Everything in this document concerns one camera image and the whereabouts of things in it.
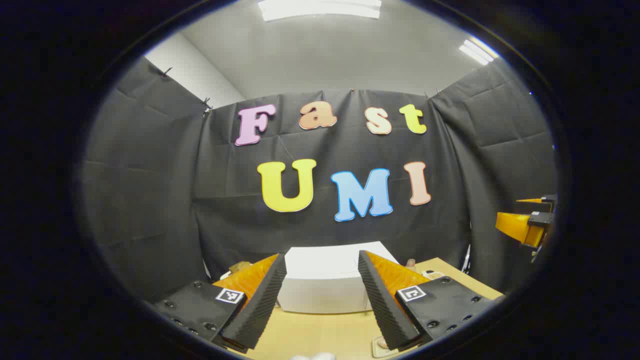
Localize long ceiling light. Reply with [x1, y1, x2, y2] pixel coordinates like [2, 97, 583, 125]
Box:
[257, 0, 383, 22]

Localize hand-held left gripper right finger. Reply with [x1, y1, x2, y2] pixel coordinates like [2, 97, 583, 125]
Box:
[358, 250, 496, 351]

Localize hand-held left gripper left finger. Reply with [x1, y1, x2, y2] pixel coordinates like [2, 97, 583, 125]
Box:
[152, 253, 288, 353]

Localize white microwave oven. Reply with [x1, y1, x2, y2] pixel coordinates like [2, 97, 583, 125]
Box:
[277, 241, 401, 315]

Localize cream square food plate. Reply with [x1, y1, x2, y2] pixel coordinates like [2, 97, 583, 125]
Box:
[371, 335, 401, 359]

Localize black backdrop cloth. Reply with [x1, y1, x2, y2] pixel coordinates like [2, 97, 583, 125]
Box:
[80, 57, 558, 301]

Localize small ceiling light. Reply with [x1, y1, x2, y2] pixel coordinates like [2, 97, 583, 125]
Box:
[459, 37, 500, 66]

